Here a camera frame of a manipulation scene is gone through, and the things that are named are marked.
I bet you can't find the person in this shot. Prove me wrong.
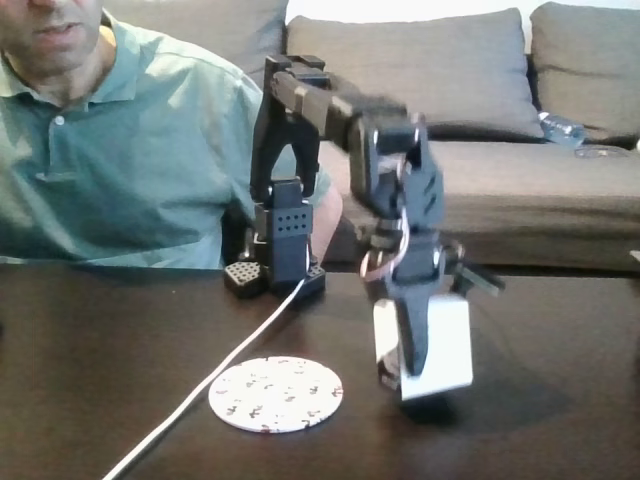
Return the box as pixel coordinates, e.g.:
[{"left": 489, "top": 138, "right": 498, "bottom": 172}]
[{"left": 0, "top": 0, "right": 346, "bottom": 271}]

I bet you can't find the white cable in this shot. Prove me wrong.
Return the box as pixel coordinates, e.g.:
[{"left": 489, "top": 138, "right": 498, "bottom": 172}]
[{"left": 102, "top": 277, "right": 306, "bottom": 480}]

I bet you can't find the red and white servo wire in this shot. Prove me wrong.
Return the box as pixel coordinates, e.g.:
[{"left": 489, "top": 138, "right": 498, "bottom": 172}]
[{"left": 359, "top": 204, "right": 414, "bottom": 281}]

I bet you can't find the white servo box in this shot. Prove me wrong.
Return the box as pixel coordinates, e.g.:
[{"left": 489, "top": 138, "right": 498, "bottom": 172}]
[{"left": 372, "top": 293, "right": 475, "bottom": 402}]

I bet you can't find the clear glass dish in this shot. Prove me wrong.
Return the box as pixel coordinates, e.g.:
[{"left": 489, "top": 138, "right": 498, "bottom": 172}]
[{"left": 573, "top": 144, "right": 629, "bottom": 160}]

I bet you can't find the black camera box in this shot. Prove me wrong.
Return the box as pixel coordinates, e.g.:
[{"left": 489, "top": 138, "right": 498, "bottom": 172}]
[{"left": 447, "top": 239, "right": 506, "bottom": 301}]

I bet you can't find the round patterned white coaster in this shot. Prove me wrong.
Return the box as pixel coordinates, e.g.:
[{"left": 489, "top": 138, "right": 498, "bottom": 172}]
[{"left": 207, "top": 355, "right": 345, "bottom": 434}]

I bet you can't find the grey sofa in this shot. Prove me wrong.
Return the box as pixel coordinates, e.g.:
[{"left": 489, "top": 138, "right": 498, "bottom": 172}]
[{"left": 99, "top": 0, "right": 640, "bottom": 274}]

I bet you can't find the wide grey sofa cushion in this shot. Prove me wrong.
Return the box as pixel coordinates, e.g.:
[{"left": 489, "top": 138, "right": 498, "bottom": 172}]
[{"left": 282, "top": 7, "right": 546, "bottom": 144}]

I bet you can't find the clear plastic water bottle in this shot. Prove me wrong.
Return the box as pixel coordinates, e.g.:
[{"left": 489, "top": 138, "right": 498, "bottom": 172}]
[{"left": 537, "top": 110, "right": 586, "bottom": 147}]

